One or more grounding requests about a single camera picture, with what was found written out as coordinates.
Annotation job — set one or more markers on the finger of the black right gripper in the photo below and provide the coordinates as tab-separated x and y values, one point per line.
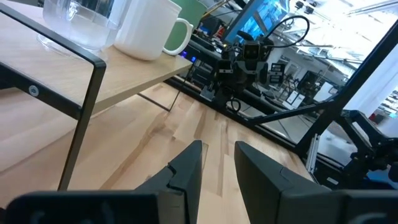
238	90
227	88

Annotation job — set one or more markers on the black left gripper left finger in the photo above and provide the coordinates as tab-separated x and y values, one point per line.
183	186

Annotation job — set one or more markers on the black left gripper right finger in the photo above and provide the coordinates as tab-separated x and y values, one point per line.
267	193

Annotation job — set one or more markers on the white ceramic mug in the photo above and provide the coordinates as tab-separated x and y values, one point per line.
143	28

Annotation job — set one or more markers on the clear glass cup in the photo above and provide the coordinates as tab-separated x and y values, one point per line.
81	31

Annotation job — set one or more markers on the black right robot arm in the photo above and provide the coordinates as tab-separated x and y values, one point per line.
245	35

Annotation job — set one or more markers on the wooden shelf with black legs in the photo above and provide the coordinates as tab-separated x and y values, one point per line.
62	71

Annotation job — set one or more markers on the black computer with blue lights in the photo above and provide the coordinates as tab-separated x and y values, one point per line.
199	51

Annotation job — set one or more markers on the white paper sheet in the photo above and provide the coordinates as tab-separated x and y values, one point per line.
293	99

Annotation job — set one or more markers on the blue-lit monitor screen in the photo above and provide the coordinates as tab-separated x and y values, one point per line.
264	15

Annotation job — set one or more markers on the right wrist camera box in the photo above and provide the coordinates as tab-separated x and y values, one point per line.
251	51

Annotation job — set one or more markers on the black aluminium table frame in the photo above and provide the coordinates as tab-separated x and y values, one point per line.
357	81

